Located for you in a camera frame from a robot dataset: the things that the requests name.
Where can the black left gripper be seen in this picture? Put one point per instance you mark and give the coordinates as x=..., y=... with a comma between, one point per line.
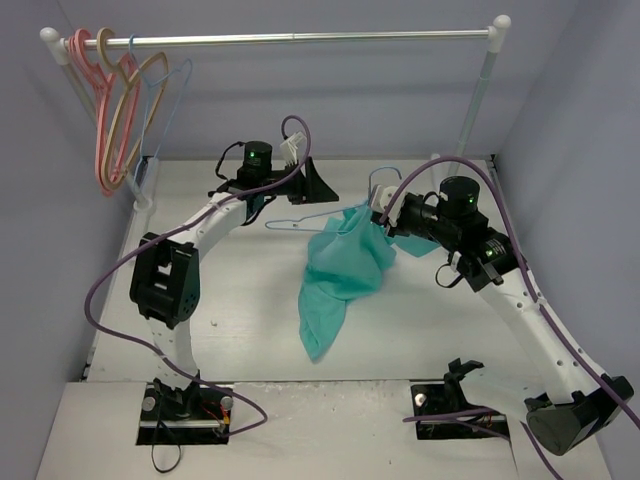
x=300, y=186

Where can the light blue wire hanger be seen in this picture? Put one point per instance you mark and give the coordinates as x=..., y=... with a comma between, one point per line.
x=309, y=223

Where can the teal t shirt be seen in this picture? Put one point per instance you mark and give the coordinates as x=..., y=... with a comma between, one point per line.
x=346, y=261

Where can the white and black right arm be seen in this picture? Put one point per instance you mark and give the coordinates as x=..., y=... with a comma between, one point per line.
x=574, y=397

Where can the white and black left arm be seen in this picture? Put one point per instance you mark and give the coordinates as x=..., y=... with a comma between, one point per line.
x=166, y=281

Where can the silver clothes rack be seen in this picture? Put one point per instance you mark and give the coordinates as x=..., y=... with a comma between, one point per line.
x=367, y=96

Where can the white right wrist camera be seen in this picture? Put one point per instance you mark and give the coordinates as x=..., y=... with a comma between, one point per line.
x=386, y=203

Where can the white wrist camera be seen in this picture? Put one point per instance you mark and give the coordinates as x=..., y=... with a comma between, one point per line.
x=386, y=203
x=290, y=148

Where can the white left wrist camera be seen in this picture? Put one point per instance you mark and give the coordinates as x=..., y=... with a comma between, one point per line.
x=290, y=148

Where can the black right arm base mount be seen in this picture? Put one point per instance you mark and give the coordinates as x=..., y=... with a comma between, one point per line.
x=451, y=416

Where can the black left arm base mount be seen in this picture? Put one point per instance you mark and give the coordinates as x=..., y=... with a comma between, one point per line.
x=164, y=422

